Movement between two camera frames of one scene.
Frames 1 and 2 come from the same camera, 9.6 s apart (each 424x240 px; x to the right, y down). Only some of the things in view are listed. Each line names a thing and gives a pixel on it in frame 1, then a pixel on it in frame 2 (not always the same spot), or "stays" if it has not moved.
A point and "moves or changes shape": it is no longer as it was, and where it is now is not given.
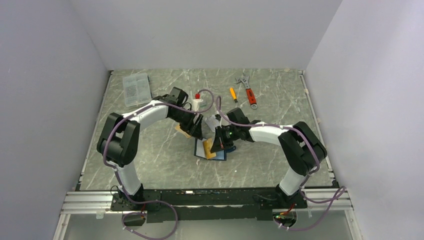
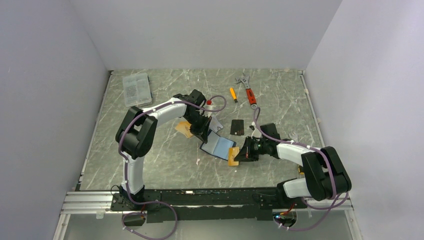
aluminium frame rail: x=94 y=202 stays
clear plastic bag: x=212 y=122 stays
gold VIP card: x=207 y=145 → x=232 y=152
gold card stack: x=178 y=127 stays
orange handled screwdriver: x=233 y=95 stays
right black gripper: x=220 y=142 → x=246 y=154
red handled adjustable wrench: x=250 y=95 stays
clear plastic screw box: x=137 y=89 stays
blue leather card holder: x=199 y=151 moves or changes shape
